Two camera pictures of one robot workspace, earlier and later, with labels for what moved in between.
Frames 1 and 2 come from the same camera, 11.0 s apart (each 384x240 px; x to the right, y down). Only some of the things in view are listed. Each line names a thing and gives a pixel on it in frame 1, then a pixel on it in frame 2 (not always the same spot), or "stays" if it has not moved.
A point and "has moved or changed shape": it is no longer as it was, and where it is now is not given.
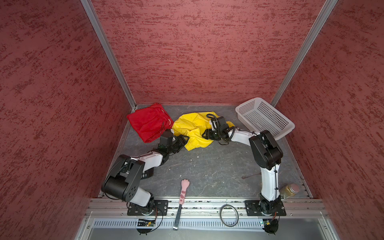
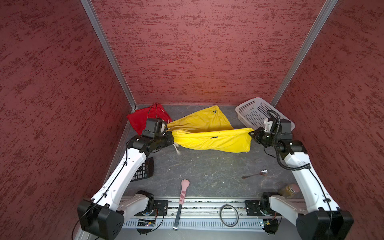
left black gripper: [182, 141] to [169, 139]
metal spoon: [247, 176] stays
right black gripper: [208, 132] to [256, 136]
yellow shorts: [193, 125] has moved or changed shape
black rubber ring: [236, 212] stays
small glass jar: [289, 191] stays
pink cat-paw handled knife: [184, 184] stays
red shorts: [150, 123] stays
